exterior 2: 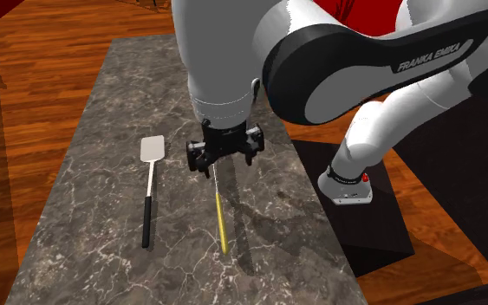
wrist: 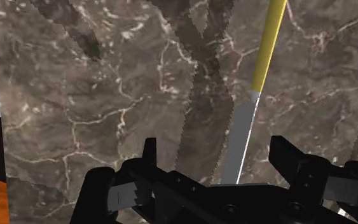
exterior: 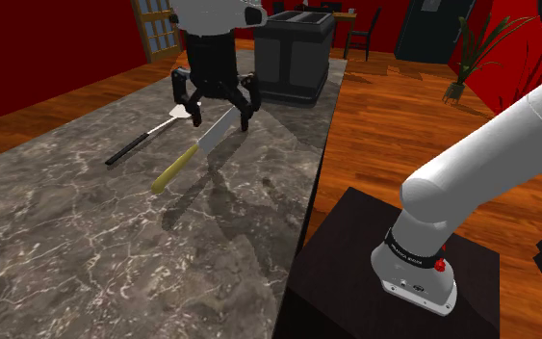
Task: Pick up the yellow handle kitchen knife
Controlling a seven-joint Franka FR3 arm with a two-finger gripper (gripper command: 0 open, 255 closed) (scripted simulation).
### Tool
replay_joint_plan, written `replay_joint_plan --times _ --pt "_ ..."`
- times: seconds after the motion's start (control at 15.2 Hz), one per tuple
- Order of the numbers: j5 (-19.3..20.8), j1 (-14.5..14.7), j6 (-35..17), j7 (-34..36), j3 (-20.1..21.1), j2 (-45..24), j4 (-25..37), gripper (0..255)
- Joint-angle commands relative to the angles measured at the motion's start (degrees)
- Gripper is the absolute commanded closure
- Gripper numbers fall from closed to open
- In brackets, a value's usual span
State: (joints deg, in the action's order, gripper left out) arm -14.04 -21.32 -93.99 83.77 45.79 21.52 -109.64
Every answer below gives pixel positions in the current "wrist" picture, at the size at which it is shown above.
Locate yellow handled knife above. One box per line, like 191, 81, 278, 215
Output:
220, 0, 289, 186

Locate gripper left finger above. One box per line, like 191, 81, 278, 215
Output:
69, 137, 217, 224

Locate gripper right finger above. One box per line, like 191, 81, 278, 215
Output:
268, 135, 358, 224

